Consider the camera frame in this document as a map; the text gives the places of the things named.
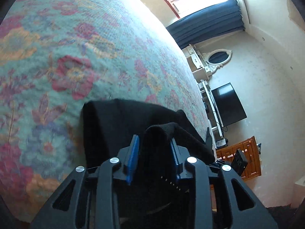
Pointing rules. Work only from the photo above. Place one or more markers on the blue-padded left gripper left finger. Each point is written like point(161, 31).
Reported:
point(113, 184)

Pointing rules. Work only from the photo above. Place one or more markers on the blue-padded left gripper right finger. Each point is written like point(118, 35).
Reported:
point(191, 176)

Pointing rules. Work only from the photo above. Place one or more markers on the black pants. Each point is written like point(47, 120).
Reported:
point(109, 126)

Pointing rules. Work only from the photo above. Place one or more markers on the white tv stand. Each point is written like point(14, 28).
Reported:
point(215, 122)

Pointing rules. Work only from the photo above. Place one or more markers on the black flat television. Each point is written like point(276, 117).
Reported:
point(228, 105)

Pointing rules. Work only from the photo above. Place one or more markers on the white vanity dresser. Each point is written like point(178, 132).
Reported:
point(197, 65)

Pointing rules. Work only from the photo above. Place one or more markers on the oval white-framed mirror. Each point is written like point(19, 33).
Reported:
point(217, 59)

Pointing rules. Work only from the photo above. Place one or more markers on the floral bedspread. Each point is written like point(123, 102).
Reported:
point(58, 54)

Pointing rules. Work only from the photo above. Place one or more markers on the dark blue curtain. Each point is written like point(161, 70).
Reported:
point(207, 23)

